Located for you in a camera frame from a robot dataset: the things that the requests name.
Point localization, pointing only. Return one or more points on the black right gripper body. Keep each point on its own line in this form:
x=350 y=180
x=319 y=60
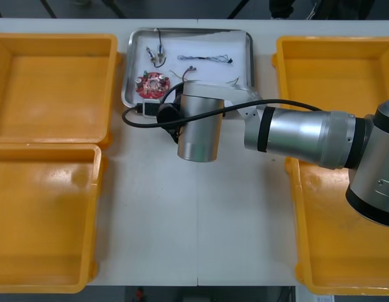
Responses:
x=168 y=114

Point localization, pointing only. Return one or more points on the silver-grey right robot arm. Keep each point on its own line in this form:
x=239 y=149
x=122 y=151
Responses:
x=291 y=132

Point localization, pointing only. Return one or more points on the round red circuit board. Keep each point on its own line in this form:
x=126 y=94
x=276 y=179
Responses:
x=151 y=84

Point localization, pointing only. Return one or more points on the steel tray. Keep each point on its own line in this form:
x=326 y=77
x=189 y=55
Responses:
x=126 y=78

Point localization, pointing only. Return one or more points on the yellow-orange plastic bin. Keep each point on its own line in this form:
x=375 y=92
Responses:
x=326 y=236
x=332 y=72
x=40 y=220
x=56 y=88

